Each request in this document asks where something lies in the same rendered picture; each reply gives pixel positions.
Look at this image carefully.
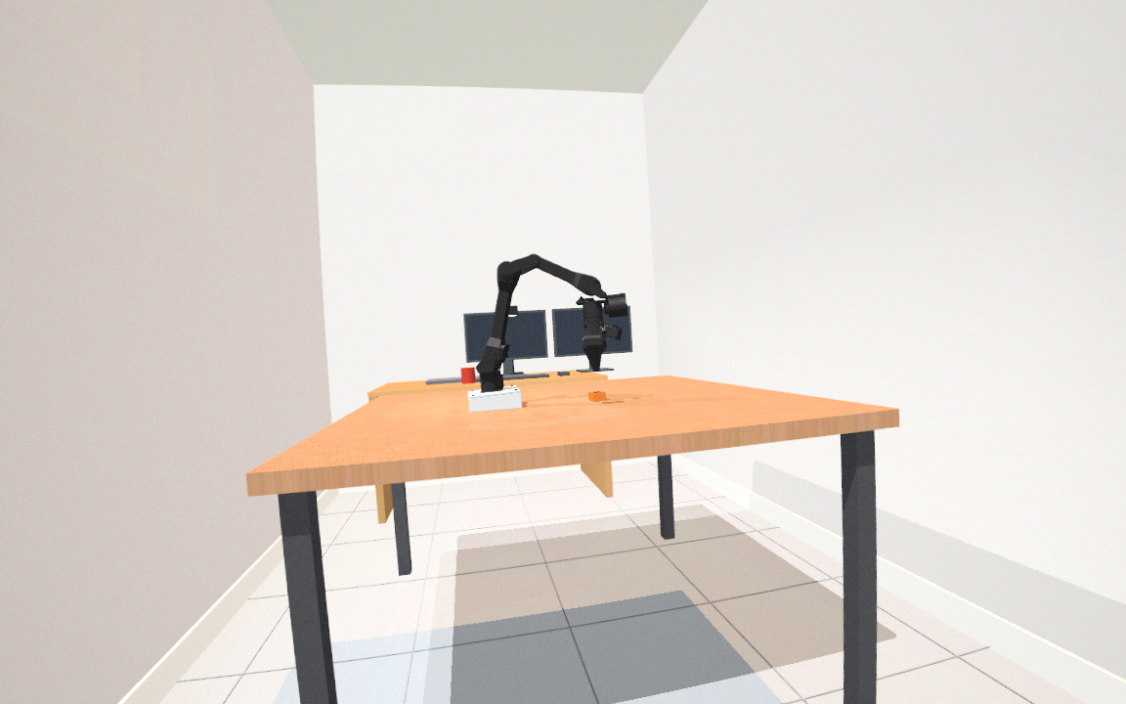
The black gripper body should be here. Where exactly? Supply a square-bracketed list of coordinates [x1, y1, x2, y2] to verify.
[582, 318, 607, 347]

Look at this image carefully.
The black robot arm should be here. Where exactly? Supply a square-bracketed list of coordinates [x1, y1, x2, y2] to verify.
[476, 253, 628, 393]

